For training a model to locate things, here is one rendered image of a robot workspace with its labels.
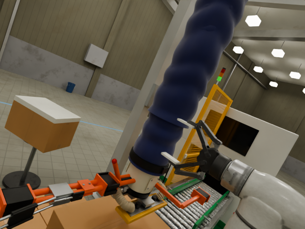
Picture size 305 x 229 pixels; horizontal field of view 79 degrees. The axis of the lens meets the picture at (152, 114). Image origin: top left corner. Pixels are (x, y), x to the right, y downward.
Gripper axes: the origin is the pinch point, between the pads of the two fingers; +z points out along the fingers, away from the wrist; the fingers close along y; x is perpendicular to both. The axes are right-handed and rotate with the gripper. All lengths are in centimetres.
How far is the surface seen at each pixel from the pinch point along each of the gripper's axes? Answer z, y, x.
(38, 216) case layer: 76, 104, 11
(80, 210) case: 36, 64, 8
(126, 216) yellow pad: 9.0, 45.4, 9.5
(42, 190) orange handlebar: 22.6, 33.6, -26.0
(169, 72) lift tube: 23.8, -22.9, 14.5
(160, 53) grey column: 129, -57, 125
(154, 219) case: 12, 64, 48
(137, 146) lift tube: 24.0, 17.2, 15.6
